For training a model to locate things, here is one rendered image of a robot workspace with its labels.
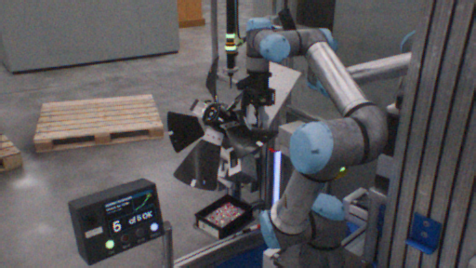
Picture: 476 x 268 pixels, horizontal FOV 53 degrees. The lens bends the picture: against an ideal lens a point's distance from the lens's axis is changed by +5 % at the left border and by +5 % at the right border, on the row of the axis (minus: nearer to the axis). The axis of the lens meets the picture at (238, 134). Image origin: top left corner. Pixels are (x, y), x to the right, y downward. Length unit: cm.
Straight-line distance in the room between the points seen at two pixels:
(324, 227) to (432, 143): 39
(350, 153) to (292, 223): 35
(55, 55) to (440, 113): 661
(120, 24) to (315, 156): 675
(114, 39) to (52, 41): 89
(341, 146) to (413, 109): 37
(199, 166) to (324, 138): 121
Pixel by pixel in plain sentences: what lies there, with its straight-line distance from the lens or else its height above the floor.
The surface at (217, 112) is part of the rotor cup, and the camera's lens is 218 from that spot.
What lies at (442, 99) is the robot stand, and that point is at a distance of 131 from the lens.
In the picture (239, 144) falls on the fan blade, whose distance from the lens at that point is 200.
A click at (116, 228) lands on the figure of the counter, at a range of 156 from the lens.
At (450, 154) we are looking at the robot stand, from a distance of 135.
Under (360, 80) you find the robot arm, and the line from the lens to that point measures 163.
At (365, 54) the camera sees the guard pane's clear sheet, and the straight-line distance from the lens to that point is 244.
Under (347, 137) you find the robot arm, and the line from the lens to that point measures 106.
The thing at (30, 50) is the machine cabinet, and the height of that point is 32.
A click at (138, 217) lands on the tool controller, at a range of 158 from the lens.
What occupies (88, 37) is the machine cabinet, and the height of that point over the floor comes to 43.
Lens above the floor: 205
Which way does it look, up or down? 25 degrees down
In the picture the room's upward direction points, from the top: straight up
